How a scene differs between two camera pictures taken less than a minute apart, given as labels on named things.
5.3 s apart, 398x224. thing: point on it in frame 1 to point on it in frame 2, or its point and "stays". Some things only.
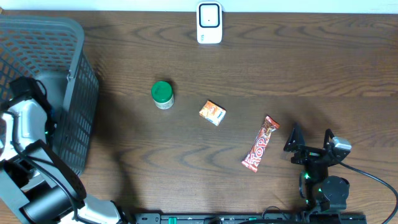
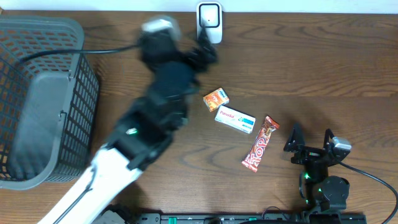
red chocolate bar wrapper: (260, 144) stays
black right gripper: (313, 154) stays
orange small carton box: (212, 112) to (216, 98)
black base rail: (263, 218) stays
